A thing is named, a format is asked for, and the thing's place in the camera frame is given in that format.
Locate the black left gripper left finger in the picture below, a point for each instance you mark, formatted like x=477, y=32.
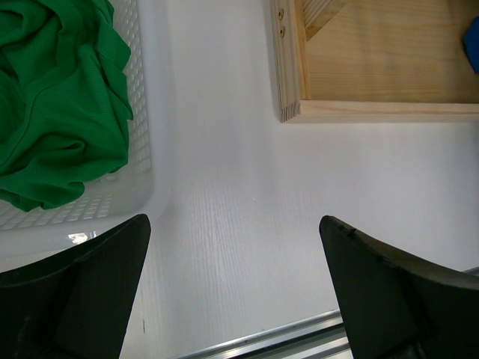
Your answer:
x=76, y=303

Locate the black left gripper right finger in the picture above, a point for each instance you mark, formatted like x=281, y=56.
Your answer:
x=395, y=304

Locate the green tank top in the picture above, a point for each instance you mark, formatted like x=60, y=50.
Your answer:
x=64, y=100

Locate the blue tank top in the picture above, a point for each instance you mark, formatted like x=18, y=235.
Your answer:
x=471, y=44

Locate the white plastic basket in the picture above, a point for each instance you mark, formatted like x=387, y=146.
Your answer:
x=108, y=200

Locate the wooden clothes rack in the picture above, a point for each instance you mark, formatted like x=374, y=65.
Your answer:
x=374, y=61

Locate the aluminium mounting rail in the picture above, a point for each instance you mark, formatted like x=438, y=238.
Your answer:
x=319, y=337

